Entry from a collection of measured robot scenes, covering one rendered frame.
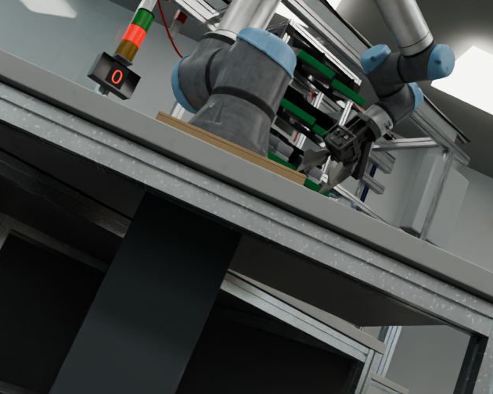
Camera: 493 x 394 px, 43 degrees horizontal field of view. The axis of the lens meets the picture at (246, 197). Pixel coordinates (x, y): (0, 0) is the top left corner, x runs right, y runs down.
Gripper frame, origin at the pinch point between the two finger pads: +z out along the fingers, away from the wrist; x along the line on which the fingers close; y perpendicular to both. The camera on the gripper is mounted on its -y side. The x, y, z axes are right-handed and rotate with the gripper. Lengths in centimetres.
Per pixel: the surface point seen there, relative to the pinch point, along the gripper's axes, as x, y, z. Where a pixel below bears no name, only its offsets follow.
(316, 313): 14.8, -25.5, 18.3
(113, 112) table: 30, 75, 31
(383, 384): -9, -165, 2
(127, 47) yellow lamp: -55, 26, 12
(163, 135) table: 35, 71, 28
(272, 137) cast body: -30.9, -12.5, -6.4
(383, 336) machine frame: -23, -161, -13
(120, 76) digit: -50, 22, 18
